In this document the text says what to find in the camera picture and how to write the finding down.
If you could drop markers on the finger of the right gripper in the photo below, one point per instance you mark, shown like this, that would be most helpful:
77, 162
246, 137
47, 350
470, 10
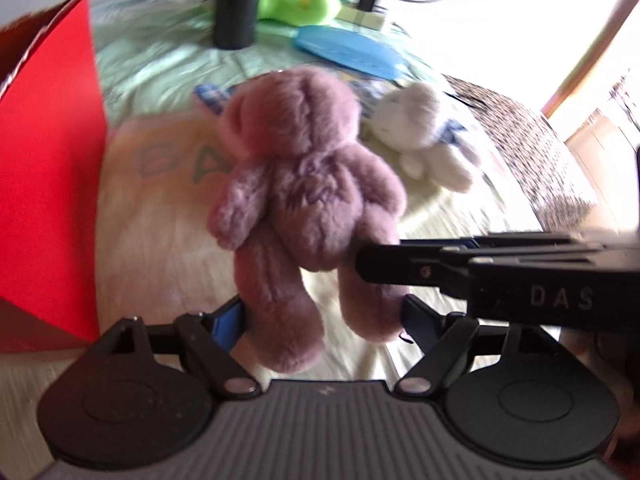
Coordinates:
462, 243
411, 262

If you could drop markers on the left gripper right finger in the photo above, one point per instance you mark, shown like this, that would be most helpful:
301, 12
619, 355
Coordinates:
443, 339

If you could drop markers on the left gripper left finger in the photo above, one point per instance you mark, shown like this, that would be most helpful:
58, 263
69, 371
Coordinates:
206, 341

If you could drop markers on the mauve teddy bear plush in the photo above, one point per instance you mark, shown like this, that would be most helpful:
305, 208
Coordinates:
304, 195

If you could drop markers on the white bunny plush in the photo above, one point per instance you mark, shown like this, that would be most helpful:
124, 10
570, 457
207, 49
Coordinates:
415, 122

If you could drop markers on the pink bunny plush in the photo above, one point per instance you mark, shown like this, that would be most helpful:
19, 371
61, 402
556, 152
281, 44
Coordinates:
214, 98

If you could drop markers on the person's right hand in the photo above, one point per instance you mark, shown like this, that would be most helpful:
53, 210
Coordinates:
583, 346

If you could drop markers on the blue glasses case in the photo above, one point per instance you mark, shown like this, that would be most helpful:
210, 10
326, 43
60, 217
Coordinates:
351, 50

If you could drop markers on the white power strip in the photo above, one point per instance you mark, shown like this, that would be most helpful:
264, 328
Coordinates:
371, 20

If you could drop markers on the red cardboard box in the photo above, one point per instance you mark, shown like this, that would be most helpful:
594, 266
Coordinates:
53, 133

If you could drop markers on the green frog plush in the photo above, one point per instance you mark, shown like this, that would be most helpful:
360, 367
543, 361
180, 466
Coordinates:
298, 13

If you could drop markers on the black thermos bottle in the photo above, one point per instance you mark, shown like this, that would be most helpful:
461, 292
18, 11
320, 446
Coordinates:
234, 24

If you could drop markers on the wooden door frame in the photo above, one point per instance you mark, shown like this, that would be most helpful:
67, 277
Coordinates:
620, 13

